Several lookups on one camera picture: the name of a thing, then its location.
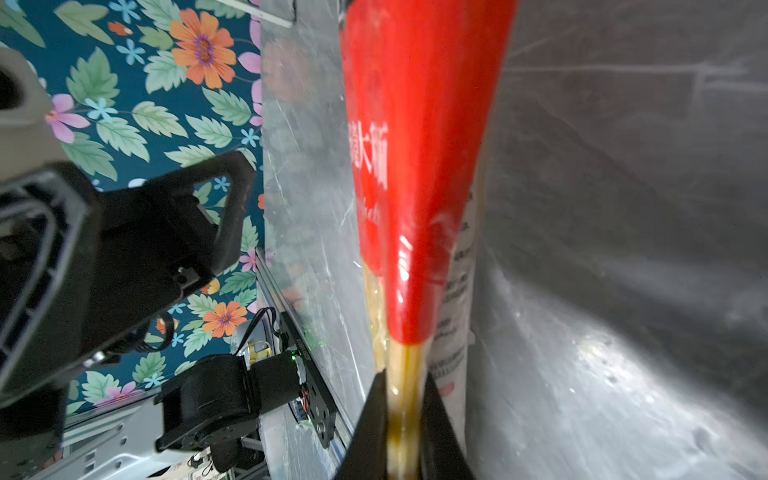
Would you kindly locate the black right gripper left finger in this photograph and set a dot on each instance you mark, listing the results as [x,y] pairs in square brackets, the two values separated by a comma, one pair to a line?
[366,456]

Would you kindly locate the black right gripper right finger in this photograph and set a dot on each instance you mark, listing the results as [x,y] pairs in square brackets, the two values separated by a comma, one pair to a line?
[441,457]

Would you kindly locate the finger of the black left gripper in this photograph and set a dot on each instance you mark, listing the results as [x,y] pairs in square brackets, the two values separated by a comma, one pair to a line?
[223,249]
[49,230]

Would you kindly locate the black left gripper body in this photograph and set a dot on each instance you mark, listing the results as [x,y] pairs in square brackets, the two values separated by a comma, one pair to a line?
[152,249]

